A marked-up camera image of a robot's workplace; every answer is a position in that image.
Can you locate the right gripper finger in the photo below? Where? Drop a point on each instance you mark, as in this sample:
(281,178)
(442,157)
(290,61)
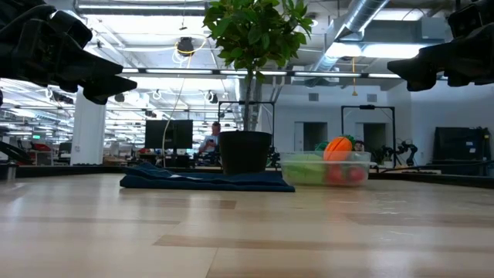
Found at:
(418,84)
(420,63)

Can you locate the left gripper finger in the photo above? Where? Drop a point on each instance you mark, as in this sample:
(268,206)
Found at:
(104,88)
(98,67)

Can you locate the large green toy pepper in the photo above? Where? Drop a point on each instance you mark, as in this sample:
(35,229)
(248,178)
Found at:
(337,148)

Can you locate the red toy strawberry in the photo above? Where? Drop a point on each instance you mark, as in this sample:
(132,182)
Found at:
(335,175)

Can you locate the green ridged toy vegetable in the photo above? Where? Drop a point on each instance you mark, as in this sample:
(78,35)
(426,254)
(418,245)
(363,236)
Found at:
(305,171)

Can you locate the black background robot arm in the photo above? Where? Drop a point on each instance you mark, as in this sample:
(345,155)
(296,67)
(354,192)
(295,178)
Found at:
(409,148)

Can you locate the black ceiling device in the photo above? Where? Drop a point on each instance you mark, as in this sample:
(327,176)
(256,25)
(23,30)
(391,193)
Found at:
(119,98)
(213,97)
(185,46)

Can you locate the white building column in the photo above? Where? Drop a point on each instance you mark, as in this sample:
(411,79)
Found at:
(88,131)

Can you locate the long light strip bar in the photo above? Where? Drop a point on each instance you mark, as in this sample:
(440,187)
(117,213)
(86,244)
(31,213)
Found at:
(177,71)

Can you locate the black equipment cabinet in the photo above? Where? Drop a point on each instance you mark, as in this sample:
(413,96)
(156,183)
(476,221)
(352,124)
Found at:
(459,148)

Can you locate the black computer monitor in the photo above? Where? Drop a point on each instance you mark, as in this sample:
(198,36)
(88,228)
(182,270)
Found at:
(168,134)

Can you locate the person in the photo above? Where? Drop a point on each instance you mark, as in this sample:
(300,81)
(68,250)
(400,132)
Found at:
(359,146)
(210,141)

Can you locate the red background object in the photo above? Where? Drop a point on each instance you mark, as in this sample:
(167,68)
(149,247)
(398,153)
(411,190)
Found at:
(40,147)

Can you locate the clear plastic container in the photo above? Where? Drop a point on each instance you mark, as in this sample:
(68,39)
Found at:
(366,158)

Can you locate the black plant pot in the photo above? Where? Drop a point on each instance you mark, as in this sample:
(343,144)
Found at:
(244,152)

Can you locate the dark blue folded cloth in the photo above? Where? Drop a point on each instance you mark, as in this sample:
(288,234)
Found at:
(231,183)

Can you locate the green leafy small tree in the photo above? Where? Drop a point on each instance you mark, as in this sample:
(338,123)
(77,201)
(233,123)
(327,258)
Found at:
(254,34)

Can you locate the black metal frame stand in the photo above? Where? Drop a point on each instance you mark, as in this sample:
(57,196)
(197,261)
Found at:
(366,107)

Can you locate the silver ventilation duct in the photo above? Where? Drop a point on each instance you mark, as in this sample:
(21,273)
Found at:
(363,15)

